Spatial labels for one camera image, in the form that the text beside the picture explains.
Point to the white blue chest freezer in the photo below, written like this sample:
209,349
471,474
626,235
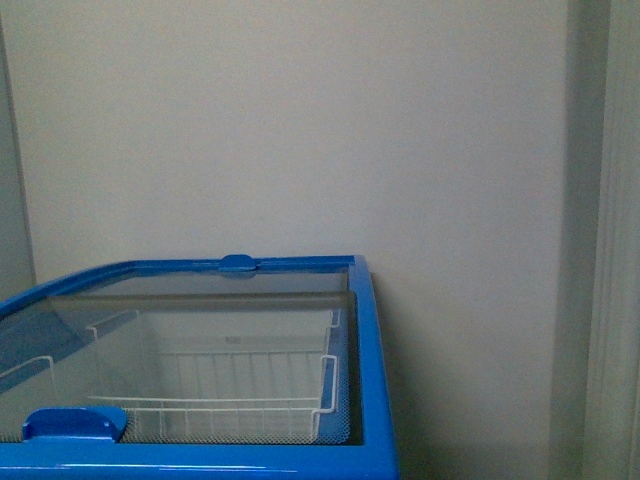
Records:
236,386

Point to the rear glass freezer lid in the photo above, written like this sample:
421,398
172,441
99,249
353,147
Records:
230,275

